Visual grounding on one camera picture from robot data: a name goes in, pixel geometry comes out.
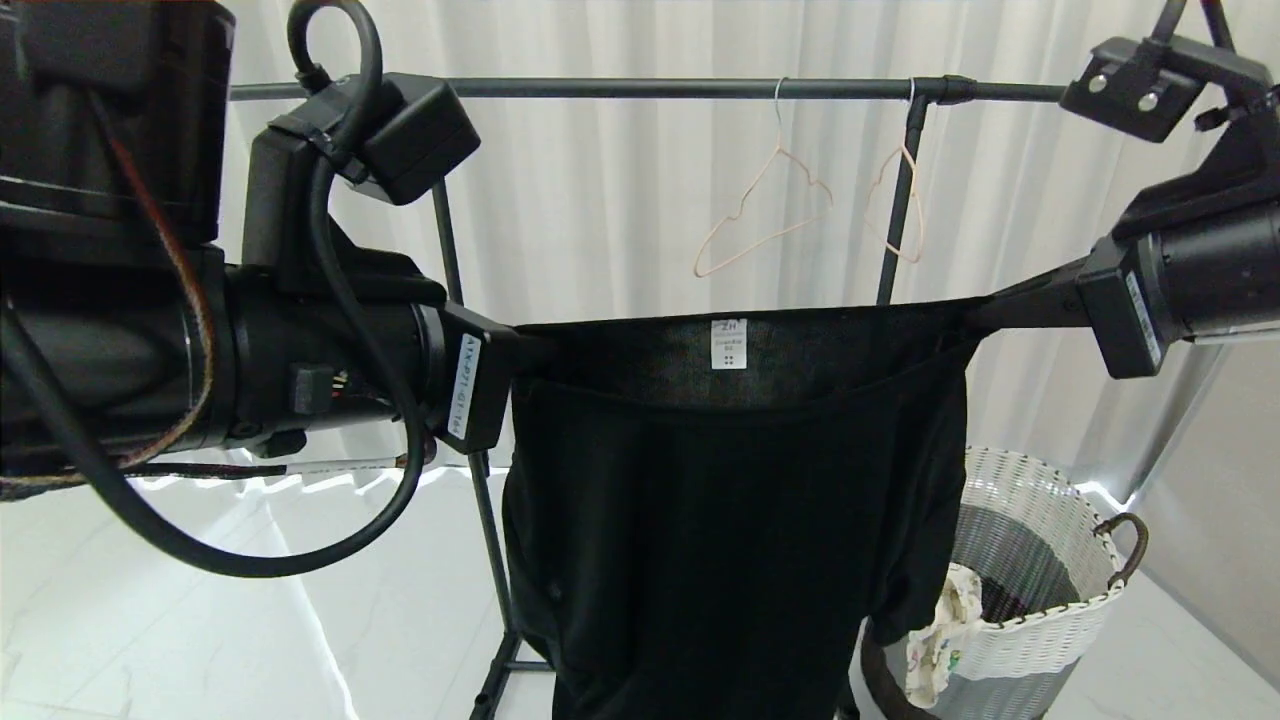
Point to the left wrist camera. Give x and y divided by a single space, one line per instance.
420 140

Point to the white laundry basket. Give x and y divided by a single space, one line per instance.
1040 500

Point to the white curtain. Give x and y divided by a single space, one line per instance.
620 200

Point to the black clothes rack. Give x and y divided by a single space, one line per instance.
600 88

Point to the pink clothes hanger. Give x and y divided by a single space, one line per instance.
778 120
911 110

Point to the black shorts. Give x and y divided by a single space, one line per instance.
720 520

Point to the cream printed garment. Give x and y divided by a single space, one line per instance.
945 640

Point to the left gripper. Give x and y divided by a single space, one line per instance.
130 345

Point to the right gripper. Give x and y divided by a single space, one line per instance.
1220 270

